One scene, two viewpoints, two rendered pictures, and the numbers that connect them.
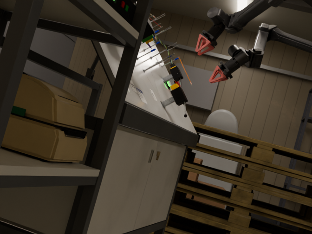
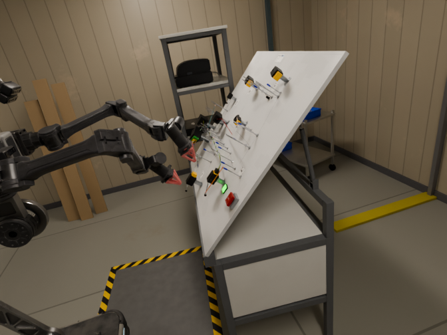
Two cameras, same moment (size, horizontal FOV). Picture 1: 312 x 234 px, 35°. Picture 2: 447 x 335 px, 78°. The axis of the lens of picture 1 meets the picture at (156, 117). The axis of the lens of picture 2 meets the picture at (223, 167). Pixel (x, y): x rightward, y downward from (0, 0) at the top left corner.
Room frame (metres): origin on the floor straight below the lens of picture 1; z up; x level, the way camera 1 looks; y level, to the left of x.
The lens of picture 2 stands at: (3.60, -0.47, 1.74)
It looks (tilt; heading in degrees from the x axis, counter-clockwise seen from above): 24 degrees down; 158
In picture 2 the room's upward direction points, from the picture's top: 10 degrees counter-clockwise
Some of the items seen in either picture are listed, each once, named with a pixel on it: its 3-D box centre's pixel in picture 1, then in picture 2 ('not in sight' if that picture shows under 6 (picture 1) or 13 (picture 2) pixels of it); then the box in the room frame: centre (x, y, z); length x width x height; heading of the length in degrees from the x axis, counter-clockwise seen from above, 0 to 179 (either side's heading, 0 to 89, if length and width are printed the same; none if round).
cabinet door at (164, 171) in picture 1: (161, 182); not in sight; (2.33, -0.11, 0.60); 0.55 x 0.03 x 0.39; 163
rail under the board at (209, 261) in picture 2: (164, 130); (199, 199); (2.06, -0.05, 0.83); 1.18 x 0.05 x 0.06; 163
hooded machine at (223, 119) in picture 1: (216, 159); not in sight; (7.71, -1.07, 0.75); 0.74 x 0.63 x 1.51; 80
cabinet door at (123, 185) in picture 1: (122, 183); not in sight; (1.80, 0.05, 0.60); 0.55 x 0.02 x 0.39; 163
